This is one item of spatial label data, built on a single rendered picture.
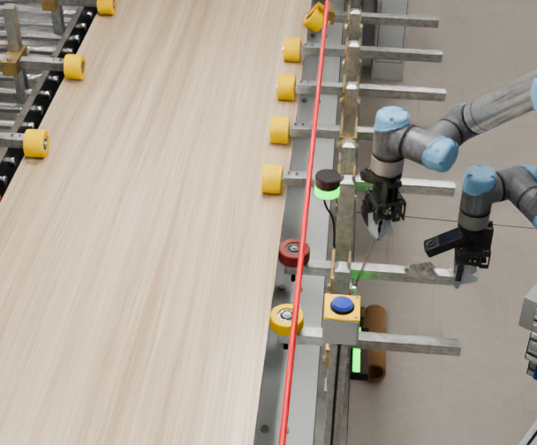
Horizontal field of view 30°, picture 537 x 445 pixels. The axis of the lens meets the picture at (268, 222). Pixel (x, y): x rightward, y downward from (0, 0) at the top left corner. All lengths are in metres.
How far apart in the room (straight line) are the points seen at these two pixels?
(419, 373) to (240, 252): 1.17
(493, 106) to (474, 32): 3.52
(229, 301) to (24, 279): 0.51
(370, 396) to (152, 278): 1.19
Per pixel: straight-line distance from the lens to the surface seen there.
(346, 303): 1.91
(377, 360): 3.43
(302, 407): 2.54
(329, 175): 2.35
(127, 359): 2.27
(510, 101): 2.16
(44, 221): 2.69
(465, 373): 3.55
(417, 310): 3.75
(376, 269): 2.57
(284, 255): 2.52
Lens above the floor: 2.52
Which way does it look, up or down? 38 degrees down
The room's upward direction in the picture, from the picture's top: 1 degrees clockwise
